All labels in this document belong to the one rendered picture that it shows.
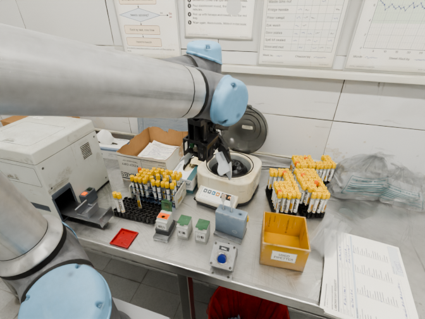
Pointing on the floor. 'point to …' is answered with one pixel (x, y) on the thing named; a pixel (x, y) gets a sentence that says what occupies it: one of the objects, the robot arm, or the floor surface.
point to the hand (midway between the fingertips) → (208, 171)
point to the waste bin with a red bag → (243, 306)
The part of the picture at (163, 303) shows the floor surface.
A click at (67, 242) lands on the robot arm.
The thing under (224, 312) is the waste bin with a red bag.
